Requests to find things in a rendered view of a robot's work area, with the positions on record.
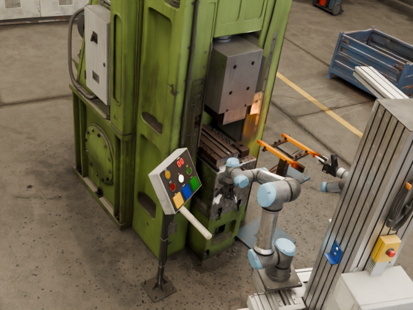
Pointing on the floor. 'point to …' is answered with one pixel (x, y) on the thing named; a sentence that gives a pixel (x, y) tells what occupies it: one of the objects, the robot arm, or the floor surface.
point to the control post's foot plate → (151, 285)
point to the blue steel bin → (373, 58)
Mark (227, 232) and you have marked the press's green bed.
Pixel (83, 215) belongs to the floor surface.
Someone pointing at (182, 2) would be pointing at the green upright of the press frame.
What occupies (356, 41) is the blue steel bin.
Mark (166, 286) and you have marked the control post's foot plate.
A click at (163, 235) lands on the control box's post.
